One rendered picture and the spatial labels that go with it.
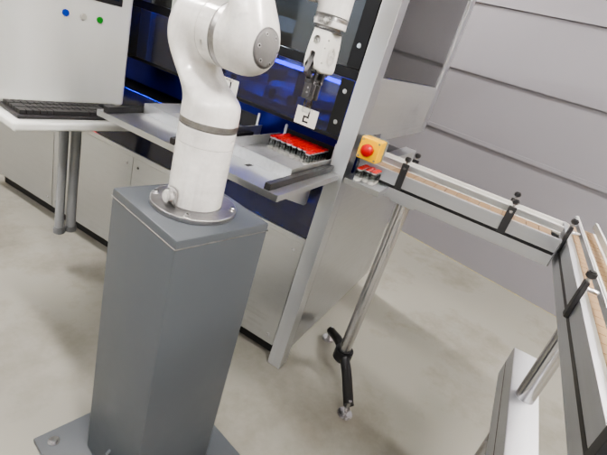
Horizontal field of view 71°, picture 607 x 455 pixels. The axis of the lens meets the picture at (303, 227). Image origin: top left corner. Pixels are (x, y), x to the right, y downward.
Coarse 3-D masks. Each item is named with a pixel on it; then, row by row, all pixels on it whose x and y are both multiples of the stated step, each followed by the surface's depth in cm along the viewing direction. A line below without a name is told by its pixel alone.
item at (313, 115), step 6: (300, 108) 145; (300, 114) 145; (306, 114) 144; (312, 114) 143; (318, 114) 142; (294, 120) 147; (300, 120) 146; (306, 120) 145; (312, 120) 144; (312, 126) 144
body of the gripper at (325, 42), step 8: (320, 32) 103; (328, 32) 103; (336, 32) 104; (312, 40) 104; (320, 40) 104; (328, 40) 104; (336, 40) 107; (312, 48) 105; (320, 48) 104; (328, 48) 105; (336, 48) 108; (320, 56) 104; (328, 56) 107; (336, 56) 111; (304, 64) 108; (320, 64) 105; (328, 64) 108; (320, 72) 107; (328, 72) 110
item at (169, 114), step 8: (152, 104) 146; (160, 104) 149; (168, 104) 152; (176, 104) 155; (144, 112) 144; (152, 112) 142; (160, 112) 141; (168, 112) 154; (176, 112) 157; (160, 120) 142; (168, 120) 140; (176, 120) 138; (176, 128) 139; (240, 128) 152; (248, 128) 156; (256, 128) 160
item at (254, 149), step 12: (240, 144) 141; (252, 144) 146; (264, 144) 151; (240, 156) 130; (252, 156) 128; (264, 156) 126; (276, 156) 142; (288, 156) 146; (264, 168) 127; (276, 168) 125; (288, 168) 123; (300, 168) 127; (312, 168) 134
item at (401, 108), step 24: (144, 0) 165; (288, 48) 142; (456, 48) 207; (336, 72) 136; (384, 96) 144; (408, 96) 170; (432, 96) 206; (288, 120) 148; (384, 120) 156; (408, 120) 187
